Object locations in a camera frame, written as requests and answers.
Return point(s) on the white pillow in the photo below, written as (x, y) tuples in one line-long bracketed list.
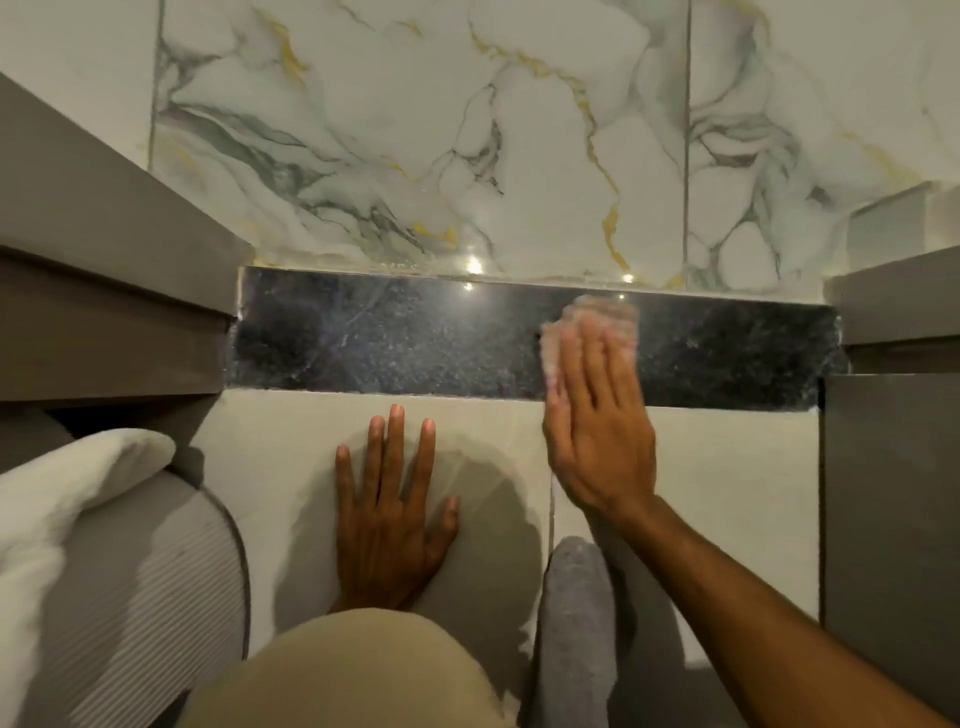
[(45, 517)]

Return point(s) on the person's left middle finger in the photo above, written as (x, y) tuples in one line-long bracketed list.
[(394, 457)]

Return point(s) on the person's left little finger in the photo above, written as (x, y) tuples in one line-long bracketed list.
[(345, 480)]

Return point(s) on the person's right hand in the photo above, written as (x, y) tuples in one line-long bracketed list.
[(600, 442)]

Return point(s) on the person's beige trouser leg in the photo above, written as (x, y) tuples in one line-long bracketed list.
[(345, 671)]

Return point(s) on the grey ribbed mattress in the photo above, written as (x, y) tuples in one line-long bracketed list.
[(142, 600)]

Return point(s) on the grey bedside cabinet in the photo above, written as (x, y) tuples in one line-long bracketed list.
[(892, 510)]

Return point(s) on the grey fuzzy sock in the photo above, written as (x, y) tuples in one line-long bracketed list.
[(576, 637)]

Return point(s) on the pale pink cleaning cloth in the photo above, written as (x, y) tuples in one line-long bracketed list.
[(592, 309)]

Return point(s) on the person's left thumb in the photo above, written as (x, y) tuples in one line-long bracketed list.
[(447, 523)]

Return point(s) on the person's right thumb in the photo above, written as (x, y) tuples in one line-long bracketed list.
[(555, 435)]

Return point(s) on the person's left hand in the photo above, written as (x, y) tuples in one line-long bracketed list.
[(386, 544)]

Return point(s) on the person's right middle finger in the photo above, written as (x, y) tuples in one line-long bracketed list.
[(596, 360)]

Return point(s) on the black stone skirting strip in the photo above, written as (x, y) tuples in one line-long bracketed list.
[(390, 337)]

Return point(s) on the person's right forearm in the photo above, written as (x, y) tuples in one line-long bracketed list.
[(750, 630)]

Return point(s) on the brown wooden bed frame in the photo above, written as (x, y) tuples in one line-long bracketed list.
[(105, 285)]

